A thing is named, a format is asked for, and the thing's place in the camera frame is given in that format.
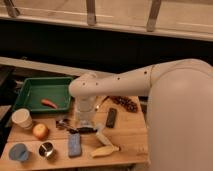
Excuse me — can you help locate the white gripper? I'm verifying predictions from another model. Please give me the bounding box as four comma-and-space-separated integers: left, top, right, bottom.
74, 97, 96, 128

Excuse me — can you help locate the blue sponge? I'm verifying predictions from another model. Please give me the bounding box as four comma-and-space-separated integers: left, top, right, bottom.
68, 133, 82, 157

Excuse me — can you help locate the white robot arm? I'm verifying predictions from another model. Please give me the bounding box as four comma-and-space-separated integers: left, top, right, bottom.
69, 59, 213, 171

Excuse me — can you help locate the crumpled grey cloth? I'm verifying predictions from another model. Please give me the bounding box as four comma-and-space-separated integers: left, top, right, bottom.
95, 123, 105, 132

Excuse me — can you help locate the metal spoon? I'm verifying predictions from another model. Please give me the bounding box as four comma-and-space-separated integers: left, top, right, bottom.
95, 96, 109, 111

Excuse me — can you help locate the black remote control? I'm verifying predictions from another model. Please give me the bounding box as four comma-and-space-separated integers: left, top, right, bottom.
106, 108, 117, 128

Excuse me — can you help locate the yellow banana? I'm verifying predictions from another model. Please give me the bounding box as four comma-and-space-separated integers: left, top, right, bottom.
91, 146, 120, 158

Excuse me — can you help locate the wooden table board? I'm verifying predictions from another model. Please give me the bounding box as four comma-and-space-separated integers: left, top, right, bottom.
0, 97, 148, 171

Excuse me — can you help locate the bunch of dark grapes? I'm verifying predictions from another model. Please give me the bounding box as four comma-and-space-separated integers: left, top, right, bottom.
110, 96, 138, 113

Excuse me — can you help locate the orange carrot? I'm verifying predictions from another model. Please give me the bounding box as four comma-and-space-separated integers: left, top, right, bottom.
41, 99, 58, 109

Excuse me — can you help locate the red yellow apple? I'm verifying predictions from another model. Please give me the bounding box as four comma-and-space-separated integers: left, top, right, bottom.
33, 123, 49, 140

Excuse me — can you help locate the small metal cup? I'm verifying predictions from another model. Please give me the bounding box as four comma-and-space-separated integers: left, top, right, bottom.
39, 142, 55, 158

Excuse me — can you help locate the green plastic tray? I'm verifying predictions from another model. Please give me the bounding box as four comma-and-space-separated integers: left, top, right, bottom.
12, 77, 72, 114

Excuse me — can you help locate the white paper cup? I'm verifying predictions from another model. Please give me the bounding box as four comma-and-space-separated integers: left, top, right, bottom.
12, 108, 33, 129

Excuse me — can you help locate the blue cup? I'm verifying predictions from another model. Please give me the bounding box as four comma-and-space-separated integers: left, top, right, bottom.
9, 143, 30, 162

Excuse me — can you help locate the black handled utensil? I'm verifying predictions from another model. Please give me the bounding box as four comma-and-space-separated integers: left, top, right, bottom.
56, 119, 97, 134

